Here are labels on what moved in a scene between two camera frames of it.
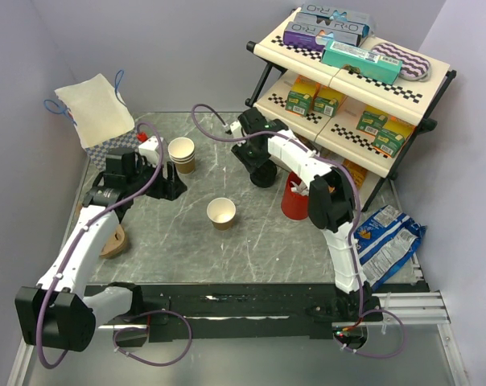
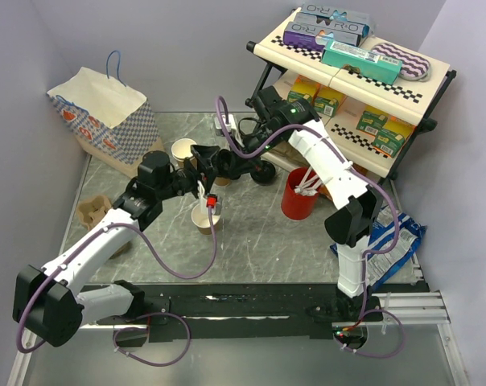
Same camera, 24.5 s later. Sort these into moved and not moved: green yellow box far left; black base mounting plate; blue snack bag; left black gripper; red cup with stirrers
Moved: left black gripper
Not moved: black base mounting plate; red cup with stirrers; green yellow box far left; blue snack bag
